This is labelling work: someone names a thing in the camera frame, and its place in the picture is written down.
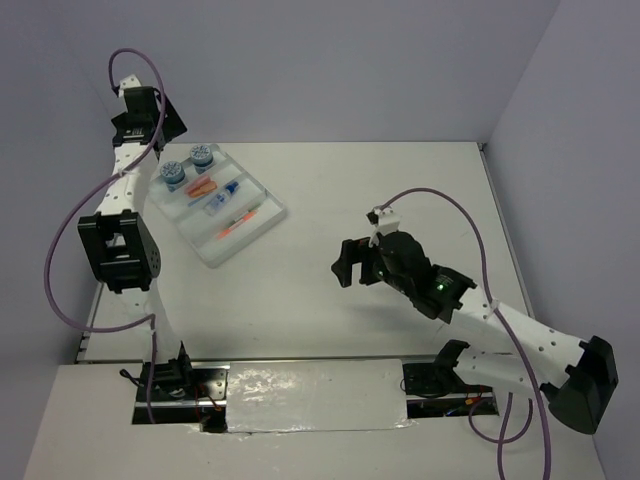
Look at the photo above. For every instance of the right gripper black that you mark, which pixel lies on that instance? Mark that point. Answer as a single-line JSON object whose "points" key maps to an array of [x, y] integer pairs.
{"points": [[353, 250]]}

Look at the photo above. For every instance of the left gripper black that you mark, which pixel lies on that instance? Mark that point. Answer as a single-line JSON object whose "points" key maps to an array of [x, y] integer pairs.
{"points": [[173, 127]]}

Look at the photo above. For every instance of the blue white round jar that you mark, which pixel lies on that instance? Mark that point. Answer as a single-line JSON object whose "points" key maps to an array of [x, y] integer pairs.
{"points": [[173, 175], [201, 157]]}

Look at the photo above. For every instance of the orange translucent cap case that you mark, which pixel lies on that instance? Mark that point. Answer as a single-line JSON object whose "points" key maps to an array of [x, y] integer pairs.
{"points": [[208, 188]]}

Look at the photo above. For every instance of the orange thin pen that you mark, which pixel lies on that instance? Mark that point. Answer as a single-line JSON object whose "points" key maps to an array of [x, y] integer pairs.
{"points": [[237, 224]]}

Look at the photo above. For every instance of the clear spray bottle blue cap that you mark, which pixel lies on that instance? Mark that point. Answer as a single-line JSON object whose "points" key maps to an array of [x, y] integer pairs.
{"points": [[221, 199]]}

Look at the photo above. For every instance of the pink translucent cap case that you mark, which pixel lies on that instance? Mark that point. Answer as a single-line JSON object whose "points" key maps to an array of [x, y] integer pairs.
{"points": [[199, 182]]}

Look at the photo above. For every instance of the blue translucent cap case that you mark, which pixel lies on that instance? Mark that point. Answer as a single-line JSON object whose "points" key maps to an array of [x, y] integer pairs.
{"points": [[197, 200]]}

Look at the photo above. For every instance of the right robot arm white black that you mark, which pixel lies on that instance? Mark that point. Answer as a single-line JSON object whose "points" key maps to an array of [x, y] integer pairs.
{"points": [[505, 349]]}

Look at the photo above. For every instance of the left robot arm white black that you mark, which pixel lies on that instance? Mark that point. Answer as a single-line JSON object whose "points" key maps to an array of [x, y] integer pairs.
{"points": [[121, 250]]}

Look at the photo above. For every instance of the white compartment tray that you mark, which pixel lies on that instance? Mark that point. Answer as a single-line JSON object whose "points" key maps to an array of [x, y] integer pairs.
{"points": [[199, 229]]}

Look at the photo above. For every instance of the silver foil covered panel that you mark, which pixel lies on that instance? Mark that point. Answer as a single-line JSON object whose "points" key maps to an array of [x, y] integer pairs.
{"points": [[315, 396]]}

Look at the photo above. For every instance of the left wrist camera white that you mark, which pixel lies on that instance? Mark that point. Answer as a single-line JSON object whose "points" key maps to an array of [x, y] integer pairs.
{"points": [[127, 83]]}

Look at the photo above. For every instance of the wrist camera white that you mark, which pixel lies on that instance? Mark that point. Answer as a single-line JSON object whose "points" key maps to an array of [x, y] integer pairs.
{"points": [[384, 221], [127, 83]]}

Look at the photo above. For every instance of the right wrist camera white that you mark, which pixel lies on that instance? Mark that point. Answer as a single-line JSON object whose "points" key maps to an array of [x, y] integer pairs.
{"points": [[384, 221]]}

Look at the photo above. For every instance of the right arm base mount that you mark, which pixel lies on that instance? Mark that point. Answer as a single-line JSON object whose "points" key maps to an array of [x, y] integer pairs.
{"points": [[450, 395]]}

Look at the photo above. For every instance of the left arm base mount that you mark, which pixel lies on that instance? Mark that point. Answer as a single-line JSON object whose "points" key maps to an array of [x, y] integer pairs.
{"points": [[203, 404]]}

